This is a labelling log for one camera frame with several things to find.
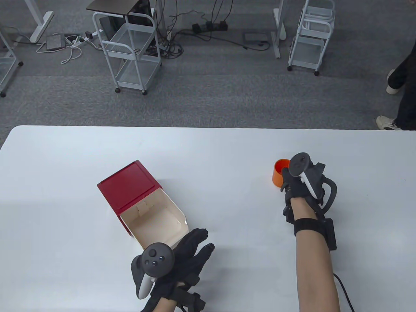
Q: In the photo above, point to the person's left hand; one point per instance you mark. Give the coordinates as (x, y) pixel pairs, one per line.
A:
(185, 263)

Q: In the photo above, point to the person's right hand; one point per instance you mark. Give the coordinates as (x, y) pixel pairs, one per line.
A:
(296, 188)

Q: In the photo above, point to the orange cup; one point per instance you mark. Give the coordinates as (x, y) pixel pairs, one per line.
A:
(277, 178)

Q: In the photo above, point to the cream plastic storage bin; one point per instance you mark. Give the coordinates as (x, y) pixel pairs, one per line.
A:
(130, 185)

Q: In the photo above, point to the person's right forearm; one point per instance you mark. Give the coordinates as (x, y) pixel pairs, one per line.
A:
(315, 273)

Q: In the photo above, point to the person's left forearm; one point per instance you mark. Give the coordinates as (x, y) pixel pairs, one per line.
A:
(165, 306)

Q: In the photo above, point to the grey flat box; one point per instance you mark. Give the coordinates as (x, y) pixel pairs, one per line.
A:
(56, 42)

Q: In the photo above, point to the white stacked trolley cart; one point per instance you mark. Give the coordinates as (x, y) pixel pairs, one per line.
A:
(310, 45)

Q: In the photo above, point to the grey floor pad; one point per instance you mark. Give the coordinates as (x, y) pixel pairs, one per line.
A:
(256, 38)

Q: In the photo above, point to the white desk leg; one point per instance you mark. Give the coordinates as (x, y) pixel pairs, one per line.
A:
(279, 26)
(40, 24)

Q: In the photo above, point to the black power strip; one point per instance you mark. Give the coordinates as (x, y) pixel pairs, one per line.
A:
(209, 26)

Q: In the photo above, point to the white power strip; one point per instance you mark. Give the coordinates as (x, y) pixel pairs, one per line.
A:
(85, 39)

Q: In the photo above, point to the dark brown desktop board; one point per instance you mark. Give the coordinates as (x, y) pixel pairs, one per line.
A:
(110, 6)

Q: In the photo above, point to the white cart with castors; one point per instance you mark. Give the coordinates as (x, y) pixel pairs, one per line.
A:
(8, 61)

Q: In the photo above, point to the black left wrist camera band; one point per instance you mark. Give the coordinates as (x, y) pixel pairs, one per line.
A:
(191, 299)

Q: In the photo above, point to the black wrist camera band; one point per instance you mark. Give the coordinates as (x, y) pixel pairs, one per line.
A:
(312, 226)
(191, 299)

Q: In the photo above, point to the black right wrist camera band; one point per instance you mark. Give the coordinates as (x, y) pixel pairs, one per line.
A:
(312, 226)

